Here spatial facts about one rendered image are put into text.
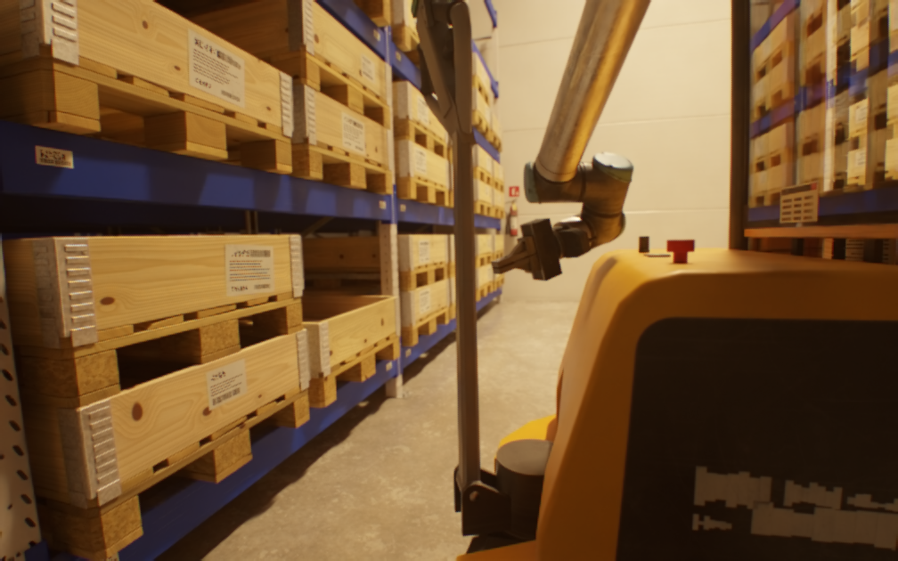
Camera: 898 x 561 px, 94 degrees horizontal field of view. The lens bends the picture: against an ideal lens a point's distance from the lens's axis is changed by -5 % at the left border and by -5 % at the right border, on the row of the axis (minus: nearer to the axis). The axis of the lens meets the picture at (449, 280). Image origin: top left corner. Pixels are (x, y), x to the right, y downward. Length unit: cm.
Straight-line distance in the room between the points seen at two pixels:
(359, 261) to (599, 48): 226
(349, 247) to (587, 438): 237
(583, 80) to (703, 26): 643
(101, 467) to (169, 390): 21
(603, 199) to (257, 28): 149
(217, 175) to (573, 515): 127
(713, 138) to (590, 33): 612
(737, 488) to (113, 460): 114
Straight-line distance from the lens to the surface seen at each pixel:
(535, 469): 103
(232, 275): 140
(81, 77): 121
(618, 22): 72
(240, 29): 210
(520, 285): 657
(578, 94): 80
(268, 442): 172
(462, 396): 96
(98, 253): 115
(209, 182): 147
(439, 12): 86
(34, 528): 127
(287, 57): 192
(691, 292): 59
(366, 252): 278
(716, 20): 725
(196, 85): 142
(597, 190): 102
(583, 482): 65
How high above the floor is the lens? 93
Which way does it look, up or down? 5 degrees down
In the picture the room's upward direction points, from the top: 1 degrees counter-clockwise
